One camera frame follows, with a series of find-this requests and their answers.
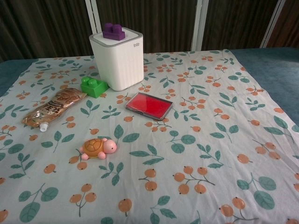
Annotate white screen frame post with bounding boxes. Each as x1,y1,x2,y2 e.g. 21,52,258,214
85,0,105,35
191,0,208,51
260,0,287,48

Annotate red ink pad case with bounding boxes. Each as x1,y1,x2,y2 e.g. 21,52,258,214
125,92,175,121

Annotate small orange pink toy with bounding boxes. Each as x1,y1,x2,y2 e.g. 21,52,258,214
78,137,118,161

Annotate white square lidded container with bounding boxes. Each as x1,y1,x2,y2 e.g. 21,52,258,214
89,31,145,91

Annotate purple toy building block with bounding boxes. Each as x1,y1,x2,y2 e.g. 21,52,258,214
102,22,126,40

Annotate green toy building block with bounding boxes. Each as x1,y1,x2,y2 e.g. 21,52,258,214
80,77,109,98

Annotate floral orange leaf tablecloth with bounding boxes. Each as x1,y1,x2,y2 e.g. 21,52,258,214
0,48,299,224

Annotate brown spouted snack pouch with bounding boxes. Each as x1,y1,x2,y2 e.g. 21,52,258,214
22,88,87,133

